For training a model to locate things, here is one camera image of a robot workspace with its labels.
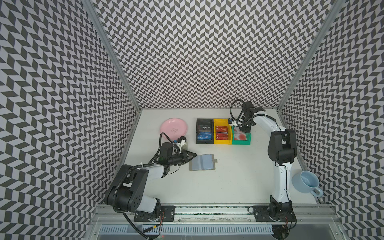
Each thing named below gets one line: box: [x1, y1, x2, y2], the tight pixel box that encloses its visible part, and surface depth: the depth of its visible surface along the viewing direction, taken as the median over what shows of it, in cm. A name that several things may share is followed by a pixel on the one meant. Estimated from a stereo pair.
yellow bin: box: [213, 118, 233, 145], surface depth 101 cm
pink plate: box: [160, 118, 188, 141], surface depth 108 cm
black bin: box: [195, 118, 214, 145], surface depth 104 cm
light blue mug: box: [291, 170, 324, 198], surface depth 80 cm
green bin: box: [231, 125, 252, 145], surface depth 101 cm
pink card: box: [234, 126, 247, 141], surface depth 101 cm
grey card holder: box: [189, 153, 218, 171], surface depth 91 cm
